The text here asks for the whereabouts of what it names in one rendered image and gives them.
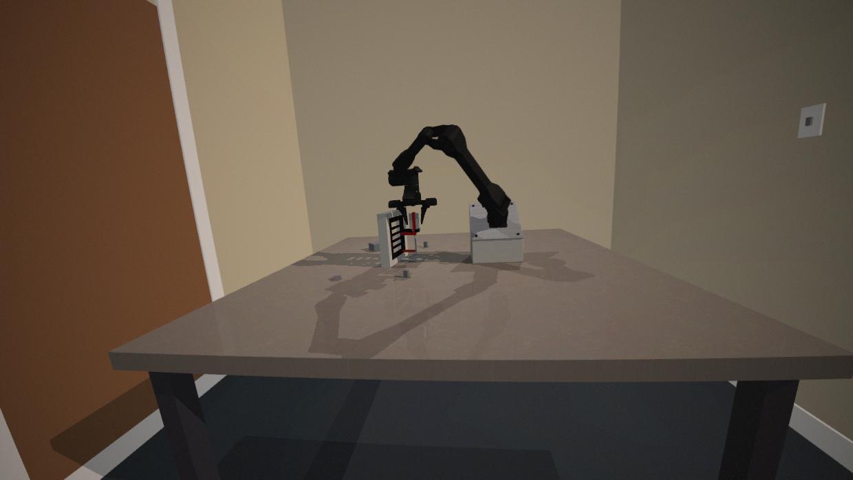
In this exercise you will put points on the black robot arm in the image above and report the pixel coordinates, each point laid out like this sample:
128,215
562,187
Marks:
453,143

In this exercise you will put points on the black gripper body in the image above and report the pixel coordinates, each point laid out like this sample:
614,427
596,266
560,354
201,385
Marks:
424,203

